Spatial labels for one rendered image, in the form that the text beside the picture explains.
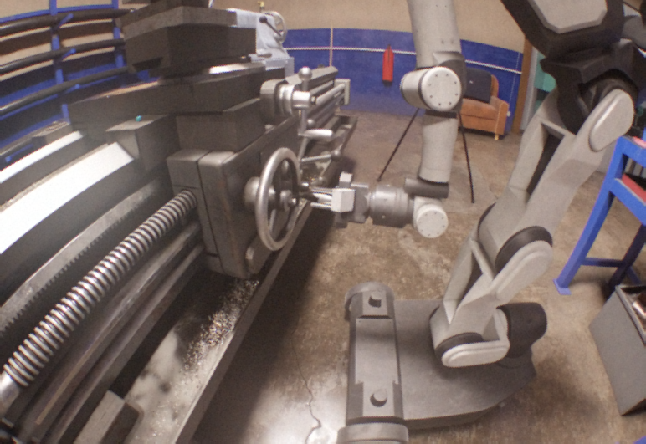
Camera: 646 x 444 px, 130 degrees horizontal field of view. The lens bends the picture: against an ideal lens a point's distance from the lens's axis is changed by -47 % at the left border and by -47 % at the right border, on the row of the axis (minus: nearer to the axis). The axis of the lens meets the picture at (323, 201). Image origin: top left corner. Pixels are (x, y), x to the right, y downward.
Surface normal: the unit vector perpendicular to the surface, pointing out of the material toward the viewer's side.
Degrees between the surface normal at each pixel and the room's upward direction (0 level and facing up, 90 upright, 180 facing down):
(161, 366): 0
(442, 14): 81
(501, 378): 0
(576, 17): 109
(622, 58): 90
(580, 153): 90
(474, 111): 90
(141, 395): 0
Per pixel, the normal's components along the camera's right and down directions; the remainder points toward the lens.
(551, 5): -0.55, 0.67
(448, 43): 0.04, 0.37
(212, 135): -0.24, 0.49
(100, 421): 0.00, -0.86
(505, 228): -0.92, -0.37
